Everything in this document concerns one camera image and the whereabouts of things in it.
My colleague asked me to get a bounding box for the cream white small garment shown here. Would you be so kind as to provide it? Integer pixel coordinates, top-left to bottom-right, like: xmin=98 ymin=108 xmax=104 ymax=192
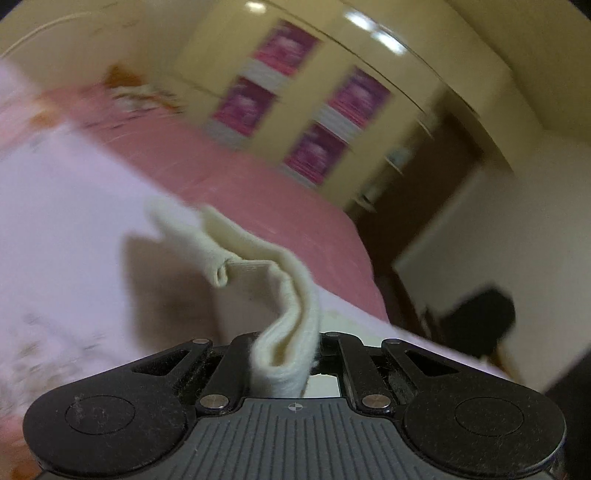
xmin=148 ymin=198 xmax=322 ymax=398

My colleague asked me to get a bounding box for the black chair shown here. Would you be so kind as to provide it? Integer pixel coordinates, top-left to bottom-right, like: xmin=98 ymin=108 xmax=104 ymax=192
xmin=437 ymin=287 xmax=516 ymax=358

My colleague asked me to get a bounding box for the lilac floral bed sheet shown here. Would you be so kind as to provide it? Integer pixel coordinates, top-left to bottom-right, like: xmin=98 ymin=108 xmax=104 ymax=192
xmin=1 ymin=62 xmax=419 ymax=479

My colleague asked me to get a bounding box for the dark brown wooden door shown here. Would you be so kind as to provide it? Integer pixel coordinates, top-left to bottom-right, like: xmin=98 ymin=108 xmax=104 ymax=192
xmin=351 ymin=110 xmax=491 ymax=282

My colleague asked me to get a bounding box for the pink checked bed cover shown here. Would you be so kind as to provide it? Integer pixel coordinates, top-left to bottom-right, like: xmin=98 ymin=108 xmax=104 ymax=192
xmin=44 ymin=85 xmax=388 ymax=321

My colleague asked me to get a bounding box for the cream corner shelf unit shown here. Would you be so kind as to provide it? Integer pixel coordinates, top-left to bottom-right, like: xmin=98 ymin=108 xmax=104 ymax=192
xmin=355 ymin=122 xmax=434 ymax=212

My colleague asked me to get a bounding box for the lower right magenta poster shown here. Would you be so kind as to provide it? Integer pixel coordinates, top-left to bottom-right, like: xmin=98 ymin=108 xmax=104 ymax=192
xmin=283 ymin=123 xmax=348 ymax=186

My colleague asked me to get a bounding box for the magenta poster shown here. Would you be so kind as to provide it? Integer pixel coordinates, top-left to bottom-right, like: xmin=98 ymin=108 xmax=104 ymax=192
xmin=204 ymin=77 xmax=276 ymax=150
xmin=240 ymin=20 xmax=321 ymax=94
xmin=283 ymin=123 xmax=348 ymax=186
xmin=315 ymin=67 xmax=391 ymax=142

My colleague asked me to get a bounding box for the orange patterned pillow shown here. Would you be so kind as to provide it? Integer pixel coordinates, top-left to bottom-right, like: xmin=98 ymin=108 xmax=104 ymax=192
xmin=102 ymin=64 xmax=183 ymax=114

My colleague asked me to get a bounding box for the lower left magenta poster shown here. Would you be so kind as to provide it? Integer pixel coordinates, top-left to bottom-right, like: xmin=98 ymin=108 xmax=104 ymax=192
xmin=204 ymin=77 xmax=276 ymax=150

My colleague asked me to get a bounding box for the upper right magenta poster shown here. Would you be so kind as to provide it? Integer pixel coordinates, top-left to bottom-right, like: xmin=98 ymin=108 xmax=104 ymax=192
xmin=315 ymin=67 xmax=391 ymax=142

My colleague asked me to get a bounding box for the cream wardrobe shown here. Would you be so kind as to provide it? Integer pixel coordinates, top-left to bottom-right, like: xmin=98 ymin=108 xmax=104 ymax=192
xmin=170 ymin=1 xmax=542 ymax=207

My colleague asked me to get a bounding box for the cream arched headboard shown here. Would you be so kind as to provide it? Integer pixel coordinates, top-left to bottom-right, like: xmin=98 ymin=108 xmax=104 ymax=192
xmin=1 ymin=0 xmax=202 ymax=89

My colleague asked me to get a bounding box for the upper left magenta poster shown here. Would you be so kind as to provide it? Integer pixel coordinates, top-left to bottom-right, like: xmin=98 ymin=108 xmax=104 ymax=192
xmin=240 ymin=20 xmax=321 ymax=94

